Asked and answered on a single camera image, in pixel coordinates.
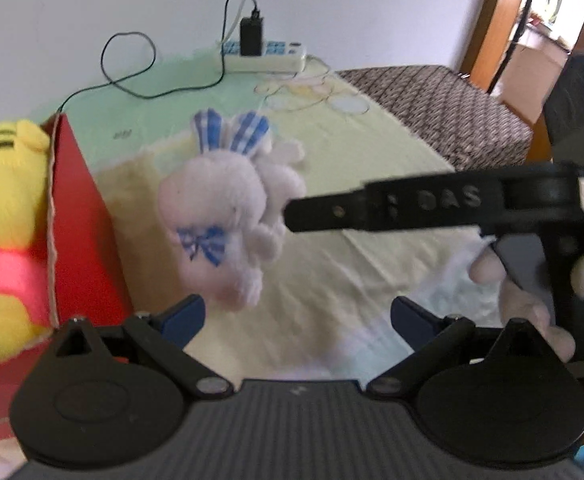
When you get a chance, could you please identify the black pole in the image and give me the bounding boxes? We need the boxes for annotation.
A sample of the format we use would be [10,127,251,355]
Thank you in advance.
[489,0,543,92]

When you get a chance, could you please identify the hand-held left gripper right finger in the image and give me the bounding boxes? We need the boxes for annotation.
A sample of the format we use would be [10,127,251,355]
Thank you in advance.
[366,296,555,402]

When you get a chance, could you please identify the red cardboard box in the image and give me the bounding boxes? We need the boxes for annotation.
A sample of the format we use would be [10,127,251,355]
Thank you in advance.
[0,112,136,447]

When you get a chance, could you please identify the black charger adapter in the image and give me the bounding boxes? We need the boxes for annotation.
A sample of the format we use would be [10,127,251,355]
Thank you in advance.
[240,7,265,57]

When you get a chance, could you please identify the yellow bear plush pink shirt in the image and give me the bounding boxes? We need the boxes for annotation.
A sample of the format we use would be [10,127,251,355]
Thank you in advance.
[0,119,54,362]

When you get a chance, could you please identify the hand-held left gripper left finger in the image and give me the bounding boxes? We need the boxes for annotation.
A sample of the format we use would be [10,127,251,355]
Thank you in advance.
[52,294,233,402]

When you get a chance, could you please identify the green yellow printed blanket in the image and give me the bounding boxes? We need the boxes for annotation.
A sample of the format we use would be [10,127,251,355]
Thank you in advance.
[32,51,522,382]

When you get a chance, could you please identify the white rabbit plush plaid ears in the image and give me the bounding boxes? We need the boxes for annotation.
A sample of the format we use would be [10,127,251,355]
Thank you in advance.
[158,109,307,312]

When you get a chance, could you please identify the black charger cable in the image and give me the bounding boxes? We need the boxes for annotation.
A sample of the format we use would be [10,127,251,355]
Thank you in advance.
[54,0,263,114]

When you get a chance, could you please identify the person's right hand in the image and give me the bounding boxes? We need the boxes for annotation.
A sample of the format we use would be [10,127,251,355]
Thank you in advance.
[468,246,584,363]

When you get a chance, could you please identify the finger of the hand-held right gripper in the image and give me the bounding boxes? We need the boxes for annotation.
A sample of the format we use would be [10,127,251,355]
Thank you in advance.
[284,161,581,234]

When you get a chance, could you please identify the brown patterned mattress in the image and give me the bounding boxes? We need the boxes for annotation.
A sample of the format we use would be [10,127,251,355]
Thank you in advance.
[336,64,535,174]

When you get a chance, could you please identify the white power strip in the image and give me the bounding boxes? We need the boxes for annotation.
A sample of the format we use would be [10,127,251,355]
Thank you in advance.
[217,40,307,74]

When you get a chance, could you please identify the wooden door frame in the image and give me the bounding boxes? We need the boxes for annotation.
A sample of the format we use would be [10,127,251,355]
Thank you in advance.
[459,0,523,93]

